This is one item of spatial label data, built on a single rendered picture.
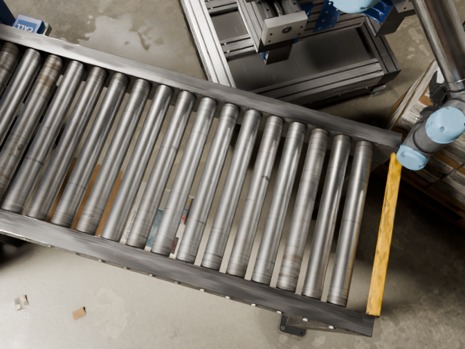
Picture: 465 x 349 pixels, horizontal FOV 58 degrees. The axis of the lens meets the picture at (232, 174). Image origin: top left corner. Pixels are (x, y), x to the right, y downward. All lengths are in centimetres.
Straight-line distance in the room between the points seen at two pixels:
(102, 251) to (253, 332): 94
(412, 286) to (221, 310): 84
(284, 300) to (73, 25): 182
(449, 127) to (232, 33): 125
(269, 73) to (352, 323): 121
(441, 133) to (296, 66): 106
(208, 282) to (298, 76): 118
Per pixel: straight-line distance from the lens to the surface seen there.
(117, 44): 231
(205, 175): 111
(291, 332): 188
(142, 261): 107
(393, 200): 117
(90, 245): 110
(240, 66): 196
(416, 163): 115
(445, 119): 106
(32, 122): 126
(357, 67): 207
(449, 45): 110
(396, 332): 202
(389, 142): 125
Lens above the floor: 185
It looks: 71 degrees down
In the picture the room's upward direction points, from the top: 11 degrees clockwise
